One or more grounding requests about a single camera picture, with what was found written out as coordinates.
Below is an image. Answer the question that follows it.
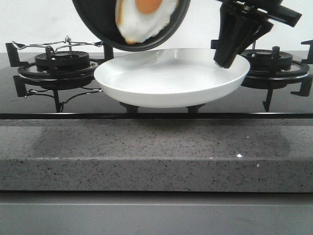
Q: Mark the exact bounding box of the fried egg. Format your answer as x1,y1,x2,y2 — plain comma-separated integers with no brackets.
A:
115,0,179,45

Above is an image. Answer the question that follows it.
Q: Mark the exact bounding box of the metal wire pan support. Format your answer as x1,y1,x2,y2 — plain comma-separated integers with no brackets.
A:
11,35,104,52

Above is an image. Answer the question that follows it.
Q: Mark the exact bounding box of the black gas burner with grate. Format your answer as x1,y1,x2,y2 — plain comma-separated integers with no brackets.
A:
5,39,113,98
201,46,313,114

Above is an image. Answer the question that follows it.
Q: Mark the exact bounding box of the white round plate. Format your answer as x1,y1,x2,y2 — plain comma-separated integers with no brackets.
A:
94,48,250,108

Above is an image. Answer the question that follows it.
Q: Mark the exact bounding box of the grey cabinet front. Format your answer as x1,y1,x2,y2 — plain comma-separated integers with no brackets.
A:
0,192,313,235

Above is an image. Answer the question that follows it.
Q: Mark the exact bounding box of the black frying pan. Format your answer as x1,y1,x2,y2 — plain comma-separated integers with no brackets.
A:
73,0,190,52

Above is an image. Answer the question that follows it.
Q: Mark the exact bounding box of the black glass cooktop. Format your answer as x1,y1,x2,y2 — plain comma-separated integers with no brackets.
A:
0,53,313,119

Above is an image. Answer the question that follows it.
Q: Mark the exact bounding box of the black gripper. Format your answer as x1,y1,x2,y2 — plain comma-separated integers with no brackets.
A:
214,0,302,68

